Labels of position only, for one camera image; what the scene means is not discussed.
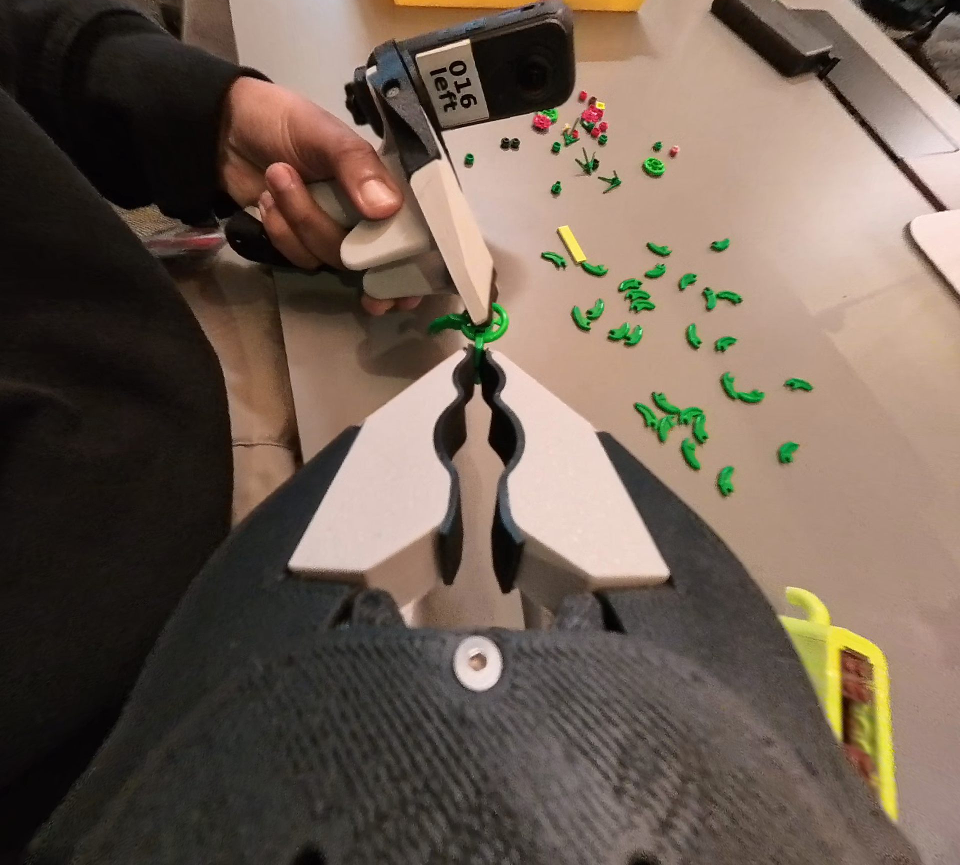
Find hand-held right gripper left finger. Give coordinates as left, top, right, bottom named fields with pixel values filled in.
left=287, top=351, right=483, bottom=611

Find person's left hand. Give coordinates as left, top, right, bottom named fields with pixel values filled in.
left=219, top=81, right=425, bottom=317

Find black desk cable lid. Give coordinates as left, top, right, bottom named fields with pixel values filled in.
left=787, top=10, right=960, bottom=159

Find pile of small flower pieces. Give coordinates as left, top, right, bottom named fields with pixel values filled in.
left=463, top=91, right=624, bottom=197

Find lime green toy pot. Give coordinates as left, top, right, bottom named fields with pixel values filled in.
left=780, top=586, right=900, bottom=823

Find person's black jacket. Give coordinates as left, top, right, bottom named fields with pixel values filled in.
left=0, top=88, right=235, bottom=836

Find white flat device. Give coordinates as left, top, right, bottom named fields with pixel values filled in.
left=909, top=208, right=960, bottom=298

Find person's left forearm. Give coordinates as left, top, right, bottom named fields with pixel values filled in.
left=0, top=0, right=273, bottom=225

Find black power bank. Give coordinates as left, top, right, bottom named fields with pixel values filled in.
left=711, top=0, right=840, bottom=77

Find scattered green leaf pieces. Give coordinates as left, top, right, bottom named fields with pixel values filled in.
left=541, top=237, right=815, bottom=499

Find green wheel stem piece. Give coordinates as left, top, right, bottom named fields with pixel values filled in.
left=427, top=302, right=511, bottom=386

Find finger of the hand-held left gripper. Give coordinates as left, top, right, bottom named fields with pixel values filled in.
left=409, top=154, right=499, bottom=317

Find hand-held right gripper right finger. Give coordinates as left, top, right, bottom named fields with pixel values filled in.
left=478, top=347, right=671, bottom=628

